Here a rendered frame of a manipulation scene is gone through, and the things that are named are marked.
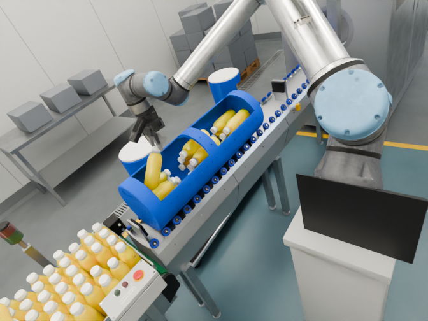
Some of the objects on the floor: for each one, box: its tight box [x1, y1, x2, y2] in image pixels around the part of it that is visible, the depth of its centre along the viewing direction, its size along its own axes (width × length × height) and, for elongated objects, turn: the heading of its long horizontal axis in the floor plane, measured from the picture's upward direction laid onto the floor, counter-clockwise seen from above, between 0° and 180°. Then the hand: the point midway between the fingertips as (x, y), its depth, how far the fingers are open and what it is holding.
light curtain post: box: [326, 0, 341, 42], centre depth 192 cm, size 6×6×170 cm
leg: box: [261, 169, 276, 210], centre depth 228 cm, size 6×6×63 cm
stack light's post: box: [22, 243, 58, 268], centre depth 163 cm, size 4×4×110 cm
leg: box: [182, 263, 221, 319], centre depth 171 cm, size 6×6×63 cm
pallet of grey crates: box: [169, 0, 260, 86], centre depth 487 cm, size 120×80×119 cm
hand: (156, 148), depth 130 cm, fingers closed on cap, 4 cm apart
